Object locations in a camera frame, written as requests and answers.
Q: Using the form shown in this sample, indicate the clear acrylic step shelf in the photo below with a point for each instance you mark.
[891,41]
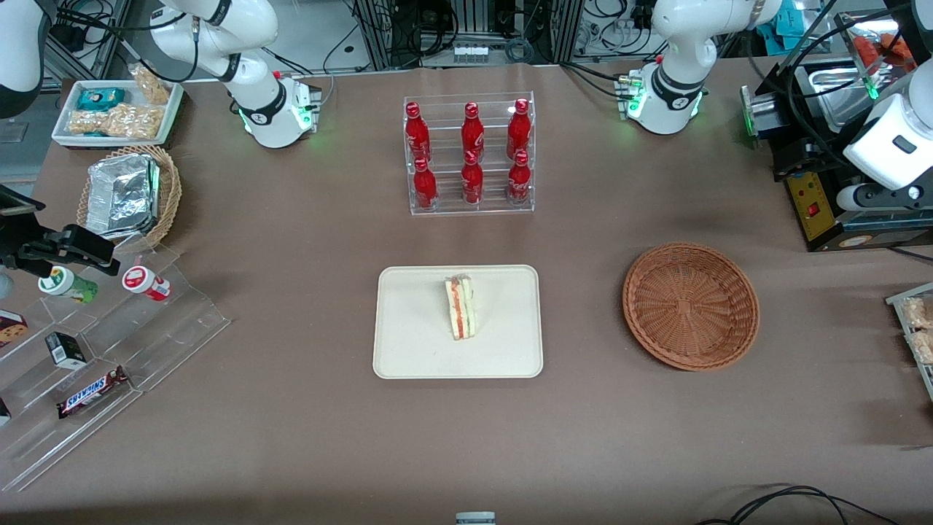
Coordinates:
[182,321]

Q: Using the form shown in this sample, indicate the brown round wicker basket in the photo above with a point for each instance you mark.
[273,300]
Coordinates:
[689,306]

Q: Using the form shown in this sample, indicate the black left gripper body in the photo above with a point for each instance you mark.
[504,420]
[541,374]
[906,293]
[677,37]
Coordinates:
[807,155]

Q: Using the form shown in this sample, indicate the clear acrylic bottle rack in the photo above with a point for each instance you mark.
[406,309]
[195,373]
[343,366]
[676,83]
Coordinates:
[496,207]

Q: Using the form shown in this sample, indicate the white rectangular snack tray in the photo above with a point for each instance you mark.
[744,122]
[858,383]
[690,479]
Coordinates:
[172,109]

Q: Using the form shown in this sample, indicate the light tan wicker basket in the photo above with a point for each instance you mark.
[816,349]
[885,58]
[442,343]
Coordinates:
[172,197]

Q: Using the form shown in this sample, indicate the clear bagged snack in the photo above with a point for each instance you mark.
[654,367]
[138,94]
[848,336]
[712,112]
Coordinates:
[918,312]
[923,347]

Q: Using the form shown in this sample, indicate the red-labelled small bottle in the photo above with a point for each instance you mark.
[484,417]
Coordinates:
[146,283]

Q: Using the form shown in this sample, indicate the red cola bottle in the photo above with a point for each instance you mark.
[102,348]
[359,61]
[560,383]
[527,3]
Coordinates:
[518,131]
[472,135]
[472,182]
[425,189]
[417,135]
[519,182]

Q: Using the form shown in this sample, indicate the silver cylinder with green edge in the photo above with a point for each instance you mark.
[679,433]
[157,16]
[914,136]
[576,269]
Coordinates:
[762,113]

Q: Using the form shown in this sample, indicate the red packaged food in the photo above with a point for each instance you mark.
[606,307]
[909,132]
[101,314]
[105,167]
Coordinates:
[878,49]

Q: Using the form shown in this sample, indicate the green-labelled cup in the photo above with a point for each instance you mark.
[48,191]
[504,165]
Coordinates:
[69,286]

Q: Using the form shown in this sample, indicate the dark snack packet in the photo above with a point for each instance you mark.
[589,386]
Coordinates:
[4,414]

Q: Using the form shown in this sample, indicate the steel warmer pan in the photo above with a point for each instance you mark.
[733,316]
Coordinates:
[831,86]

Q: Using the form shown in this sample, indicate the large clear peanut bag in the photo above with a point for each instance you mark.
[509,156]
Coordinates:
[124,122]

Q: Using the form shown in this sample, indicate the silver foil container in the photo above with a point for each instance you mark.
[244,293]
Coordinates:
[120,193]

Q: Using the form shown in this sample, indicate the white power strip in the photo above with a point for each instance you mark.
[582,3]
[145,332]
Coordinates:
[470,52]

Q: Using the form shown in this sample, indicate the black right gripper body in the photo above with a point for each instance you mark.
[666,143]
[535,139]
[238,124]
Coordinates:
[20,246]

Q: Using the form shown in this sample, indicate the cream rectangular tray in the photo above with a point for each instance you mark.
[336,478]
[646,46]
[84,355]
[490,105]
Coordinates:
[408,343]

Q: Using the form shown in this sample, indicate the teal snack packet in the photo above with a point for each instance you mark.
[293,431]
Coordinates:
[100,98]

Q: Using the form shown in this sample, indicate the black food warmer cabinet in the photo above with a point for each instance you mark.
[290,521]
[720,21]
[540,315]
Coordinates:
[820,226]

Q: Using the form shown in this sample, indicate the Snickers chocolate bar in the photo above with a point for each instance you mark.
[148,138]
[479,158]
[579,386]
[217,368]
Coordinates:
[91,394]

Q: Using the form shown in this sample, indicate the small clear peanut bag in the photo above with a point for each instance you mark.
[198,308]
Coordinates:
[153,87]

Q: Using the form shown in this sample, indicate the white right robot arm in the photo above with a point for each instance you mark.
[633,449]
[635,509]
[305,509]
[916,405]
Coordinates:
[255,80]

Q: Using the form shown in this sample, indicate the grey device with label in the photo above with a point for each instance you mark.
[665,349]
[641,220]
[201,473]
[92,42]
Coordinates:
[475,519]

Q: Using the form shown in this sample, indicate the small black carton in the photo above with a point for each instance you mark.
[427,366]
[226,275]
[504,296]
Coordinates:
[67,350]

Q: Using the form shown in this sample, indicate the aluminium frame rack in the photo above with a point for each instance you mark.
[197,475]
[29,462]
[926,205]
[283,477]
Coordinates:
[375,36]

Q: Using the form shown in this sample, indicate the teal box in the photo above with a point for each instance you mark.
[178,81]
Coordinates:
[783,29]

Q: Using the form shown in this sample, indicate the brown cookie box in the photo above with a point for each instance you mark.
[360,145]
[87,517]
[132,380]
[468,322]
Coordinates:
[11,329]

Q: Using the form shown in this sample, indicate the triangular sandwich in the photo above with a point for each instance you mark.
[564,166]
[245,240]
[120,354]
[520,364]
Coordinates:
[459,310]

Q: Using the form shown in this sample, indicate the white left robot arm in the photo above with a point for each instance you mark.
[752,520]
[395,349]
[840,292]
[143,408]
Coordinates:
[678,44]

